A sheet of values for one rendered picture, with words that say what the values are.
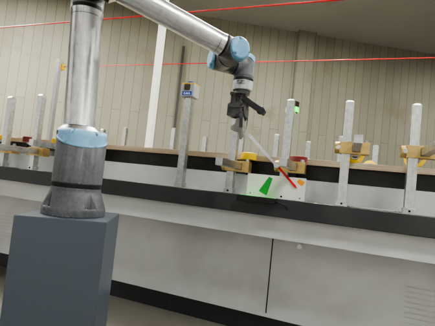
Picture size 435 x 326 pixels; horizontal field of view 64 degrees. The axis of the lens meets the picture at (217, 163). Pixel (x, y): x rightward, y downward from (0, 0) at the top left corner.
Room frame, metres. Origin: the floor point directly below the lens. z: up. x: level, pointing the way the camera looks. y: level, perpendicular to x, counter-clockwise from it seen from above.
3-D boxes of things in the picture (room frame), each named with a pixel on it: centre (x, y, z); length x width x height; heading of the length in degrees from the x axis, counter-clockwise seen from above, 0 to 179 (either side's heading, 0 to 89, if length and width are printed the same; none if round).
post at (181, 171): (1.73, 0.18, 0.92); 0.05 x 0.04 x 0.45; 69
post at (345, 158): (1.46, -0.54, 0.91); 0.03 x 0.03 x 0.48; 69
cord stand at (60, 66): (3.50, 1.70, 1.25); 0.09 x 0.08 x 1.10; 69
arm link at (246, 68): (1.53, -0.07, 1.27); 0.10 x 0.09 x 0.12; 115
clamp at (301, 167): (1.54, -0.32, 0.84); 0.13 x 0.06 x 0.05; 69
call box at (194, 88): (1.73, 0.17, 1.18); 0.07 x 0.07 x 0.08; 69
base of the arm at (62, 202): (1.10, 0.44, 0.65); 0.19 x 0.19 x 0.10
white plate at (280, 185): (1.54, -0.27, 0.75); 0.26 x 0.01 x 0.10; 69
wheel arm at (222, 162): (1.56, -0.08, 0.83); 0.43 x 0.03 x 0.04; 159
